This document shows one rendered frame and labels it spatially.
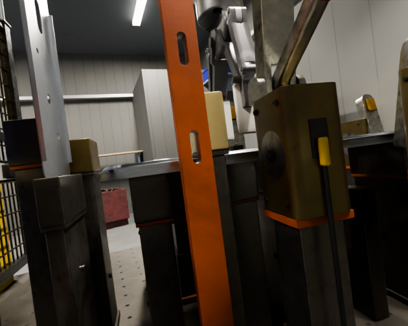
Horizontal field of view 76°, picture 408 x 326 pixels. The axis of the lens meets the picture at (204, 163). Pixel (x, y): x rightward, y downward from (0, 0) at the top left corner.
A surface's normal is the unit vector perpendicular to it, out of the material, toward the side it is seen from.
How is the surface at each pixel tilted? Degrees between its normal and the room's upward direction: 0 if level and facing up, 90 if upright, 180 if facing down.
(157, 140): 90
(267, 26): 99
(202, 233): 90
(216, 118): 90
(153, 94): 90
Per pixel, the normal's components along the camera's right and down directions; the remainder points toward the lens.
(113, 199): 0.58, -0.06
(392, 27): -0.92, 0.13
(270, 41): 0.25, 0.14
